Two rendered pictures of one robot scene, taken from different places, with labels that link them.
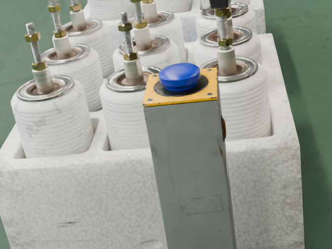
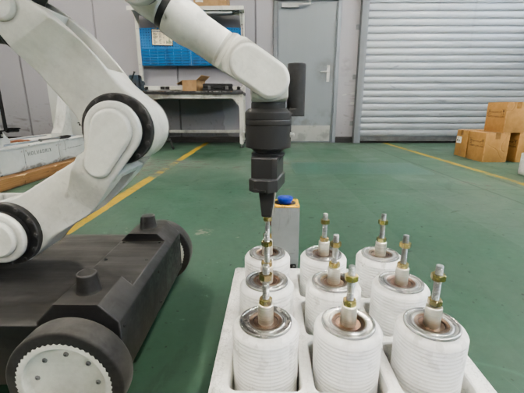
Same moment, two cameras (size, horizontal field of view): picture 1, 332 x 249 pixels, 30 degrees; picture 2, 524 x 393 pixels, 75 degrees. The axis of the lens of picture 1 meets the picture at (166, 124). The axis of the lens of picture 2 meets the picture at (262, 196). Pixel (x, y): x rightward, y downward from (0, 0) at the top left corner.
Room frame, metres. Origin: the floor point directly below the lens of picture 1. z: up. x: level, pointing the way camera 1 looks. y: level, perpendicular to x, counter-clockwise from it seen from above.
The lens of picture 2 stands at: (1.37, -0.17, 0.55)
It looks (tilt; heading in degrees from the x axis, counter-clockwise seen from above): 15 degrees down; 173
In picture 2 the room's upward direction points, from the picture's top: straight up
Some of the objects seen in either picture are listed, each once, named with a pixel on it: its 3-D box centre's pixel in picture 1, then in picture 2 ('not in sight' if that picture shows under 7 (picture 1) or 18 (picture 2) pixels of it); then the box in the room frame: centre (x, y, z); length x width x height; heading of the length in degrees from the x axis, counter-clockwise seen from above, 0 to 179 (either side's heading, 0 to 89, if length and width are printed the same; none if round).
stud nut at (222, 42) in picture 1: (225, 40); not in sight; (0.71, -0.09, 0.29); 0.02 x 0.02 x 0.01; 59
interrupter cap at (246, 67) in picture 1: (228, 69); (267, 253); (0.71, -0.09, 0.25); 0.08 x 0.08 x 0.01
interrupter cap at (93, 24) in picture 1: (80, 28); (431, 323); (0.98, 0.11, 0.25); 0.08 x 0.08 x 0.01
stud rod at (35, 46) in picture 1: (36, 52); (382, 231); (0.75, 0.15, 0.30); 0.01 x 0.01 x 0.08
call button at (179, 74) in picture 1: (180, 79); (285, 200); (0.55, -0.02, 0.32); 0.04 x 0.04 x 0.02
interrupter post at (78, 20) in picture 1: (78, 20); (432, 316); (0.98, 0.11, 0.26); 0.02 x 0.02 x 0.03
